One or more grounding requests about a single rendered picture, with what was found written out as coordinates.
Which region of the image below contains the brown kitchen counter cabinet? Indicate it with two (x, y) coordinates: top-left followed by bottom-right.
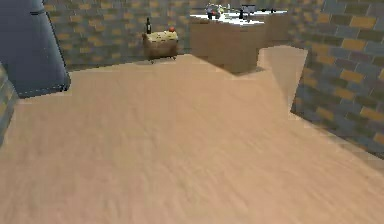
(189, 9), (290, 75)

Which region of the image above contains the dark toaster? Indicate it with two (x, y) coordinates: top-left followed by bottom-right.
(240, 4), (257, 15)

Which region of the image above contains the small brown wooden cart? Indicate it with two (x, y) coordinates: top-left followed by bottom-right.
(142, 30), (179, 64)

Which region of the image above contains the dark grey fridge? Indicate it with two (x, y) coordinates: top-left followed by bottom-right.
(0, 0), (72, 99)

